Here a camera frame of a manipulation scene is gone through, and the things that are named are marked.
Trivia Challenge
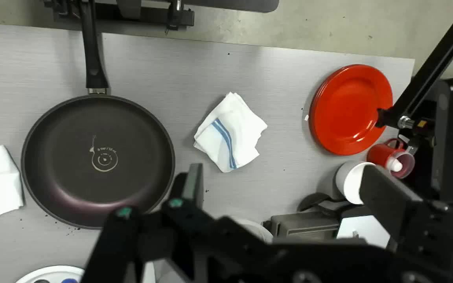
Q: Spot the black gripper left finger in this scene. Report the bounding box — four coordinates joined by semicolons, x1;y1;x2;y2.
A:
81;204;149;283

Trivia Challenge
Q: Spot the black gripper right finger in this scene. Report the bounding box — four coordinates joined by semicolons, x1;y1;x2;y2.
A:
160;162;223;233

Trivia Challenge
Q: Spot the dark nonstick frying pan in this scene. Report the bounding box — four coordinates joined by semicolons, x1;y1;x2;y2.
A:
18;0;177;229

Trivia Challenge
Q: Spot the white paper towel roll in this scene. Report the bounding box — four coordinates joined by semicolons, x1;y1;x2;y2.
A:
333;160;382;206

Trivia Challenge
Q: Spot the red round plate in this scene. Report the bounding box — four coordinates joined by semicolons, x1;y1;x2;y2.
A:
306;63;396;157

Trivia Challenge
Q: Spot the white sea salt box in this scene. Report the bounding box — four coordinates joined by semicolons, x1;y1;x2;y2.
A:
334;214;391;248

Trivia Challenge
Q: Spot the small red container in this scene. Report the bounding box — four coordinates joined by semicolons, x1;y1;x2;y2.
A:
366;137;418;181

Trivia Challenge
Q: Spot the black metal clamp bracket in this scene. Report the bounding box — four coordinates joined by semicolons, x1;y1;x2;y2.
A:
43;0;196;31

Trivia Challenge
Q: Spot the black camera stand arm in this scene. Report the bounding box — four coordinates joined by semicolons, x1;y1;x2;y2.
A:
374;0;453;143

